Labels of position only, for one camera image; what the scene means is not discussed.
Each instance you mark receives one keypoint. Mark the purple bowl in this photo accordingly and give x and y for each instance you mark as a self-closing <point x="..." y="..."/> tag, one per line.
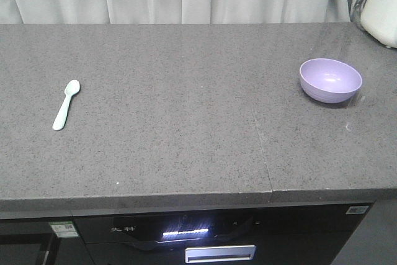
<point x="329" y="81"/>

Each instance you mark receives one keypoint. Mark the mint green spoon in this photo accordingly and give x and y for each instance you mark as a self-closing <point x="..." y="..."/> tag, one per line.
<point x="71" y="89"/>

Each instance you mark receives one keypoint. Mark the black disinfection cabinet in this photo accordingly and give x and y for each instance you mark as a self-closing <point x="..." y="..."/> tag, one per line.
<point x="300" y="234"/>

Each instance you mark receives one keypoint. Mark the black built-in dishwasher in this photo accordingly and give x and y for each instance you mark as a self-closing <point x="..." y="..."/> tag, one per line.
<point x="42" y="241"/>

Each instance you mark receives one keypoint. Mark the grey cabinet door right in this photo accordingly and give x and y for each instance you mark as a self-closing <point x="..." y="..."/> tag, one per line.
<point x="374" y="241"/>

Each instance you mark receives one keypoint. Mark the upper silver drawer handle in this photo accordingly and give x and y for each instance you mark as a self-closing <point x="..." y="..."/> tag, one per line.
<point x="219" y="253"/>

